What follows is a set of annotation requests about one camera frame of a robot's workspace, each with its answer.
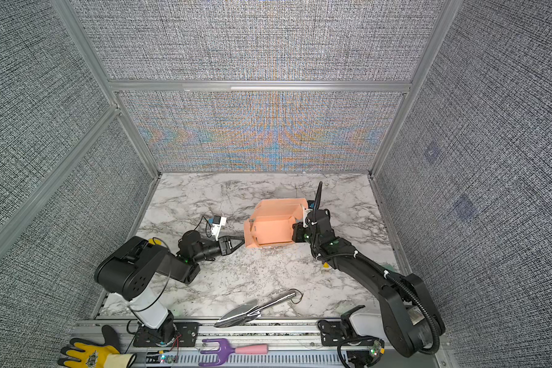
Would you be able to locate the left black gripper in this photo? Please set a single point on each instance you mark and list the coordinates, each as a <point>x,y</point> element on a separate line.
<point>225,241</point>

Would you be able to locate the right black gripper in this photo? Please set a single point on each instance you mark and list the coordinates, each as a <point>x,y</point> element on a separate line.
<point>298,228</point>

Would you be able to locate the pink paper box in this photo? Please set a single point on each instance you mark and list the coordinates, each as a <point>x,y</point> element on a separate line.
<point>271,223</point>

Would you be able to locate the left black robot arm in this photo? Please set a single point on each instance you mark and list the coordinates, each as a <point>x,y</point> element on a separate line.
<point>128,271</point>

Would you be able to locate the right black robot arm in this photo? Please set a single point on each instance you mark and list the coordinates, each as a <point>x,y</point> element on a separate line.
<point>411,320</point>

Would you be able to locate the metal garden trowel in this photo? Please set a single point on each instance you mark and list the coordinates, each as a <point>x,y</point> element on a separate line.
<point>252,310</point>

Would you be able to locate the purple pink hand rake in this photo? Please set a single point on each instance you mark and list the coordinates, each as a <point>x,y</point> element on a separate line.
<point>224,351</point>

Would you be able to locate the yellow black work glove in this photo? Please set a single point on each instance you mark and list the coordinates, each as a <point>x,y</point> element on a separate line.
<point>82,353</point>

